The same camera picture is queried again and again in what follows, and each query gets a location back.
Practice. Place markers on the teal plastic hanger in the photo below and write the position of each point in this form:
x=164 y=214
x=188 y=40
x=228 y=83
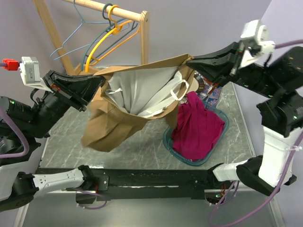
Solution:
x=127 y=36

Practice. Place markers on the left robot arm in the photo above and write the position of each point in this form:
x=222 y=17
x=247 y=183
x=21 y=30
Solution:
x=22 y=125

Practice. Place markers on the magenta garment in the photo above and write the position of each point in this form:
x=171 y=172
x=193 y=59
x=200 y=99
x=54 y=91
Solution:
x=197 y=130

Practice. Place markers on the brown rimmed ceramic plate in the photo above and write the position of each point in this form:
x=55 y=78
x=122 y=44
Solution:
x=198 y=83

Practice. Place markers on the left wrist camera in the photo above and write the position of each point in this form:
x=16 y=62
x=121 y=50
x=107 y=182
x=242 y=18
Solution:
x=29 y=71

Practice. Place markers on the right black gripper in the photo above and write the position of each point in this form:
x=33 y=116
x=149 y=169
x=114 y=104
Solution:
x=217 y=65

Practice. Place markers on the wooden clothes rack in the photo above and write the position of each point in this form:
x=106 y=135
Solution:
x=76 y=23

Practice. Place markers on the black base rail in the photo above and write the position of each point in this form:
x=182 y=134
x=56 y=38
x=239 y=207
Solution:
x=155 y=184

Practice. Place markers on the patterned placemat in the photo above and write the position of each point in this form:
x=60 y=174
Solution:
x=210 y=94

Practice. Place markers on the yellow plastic hanger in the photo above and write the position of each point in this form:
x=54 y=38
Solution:
x=117 y=29

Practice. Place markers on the teal plastic basket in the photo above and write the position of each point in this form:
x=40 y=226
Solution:
x=168 y=141

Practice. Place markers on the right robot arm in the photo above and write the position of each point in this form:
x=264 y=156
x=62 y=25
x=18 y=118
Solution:
x=274 y=71

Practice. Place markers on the tan skirt with white lining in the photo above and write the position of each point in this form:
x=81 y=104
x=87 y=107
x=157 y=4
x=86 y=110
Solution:
x=134 y=95

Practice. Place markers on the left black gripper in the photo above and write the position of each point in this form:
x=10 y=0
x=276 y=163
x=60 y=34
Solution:
x=76 y=89

